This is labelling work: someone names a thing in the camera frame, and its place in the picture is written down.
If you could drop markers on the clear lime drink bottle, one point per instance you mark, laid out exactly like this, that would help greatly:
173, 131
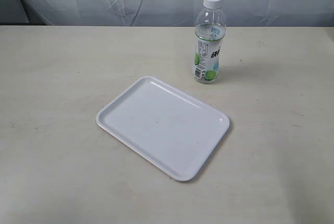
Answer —
210, 28

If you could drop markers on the white rectangular plastic tray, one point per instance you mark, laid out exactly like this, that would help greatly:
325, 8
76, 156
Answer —
172, 130

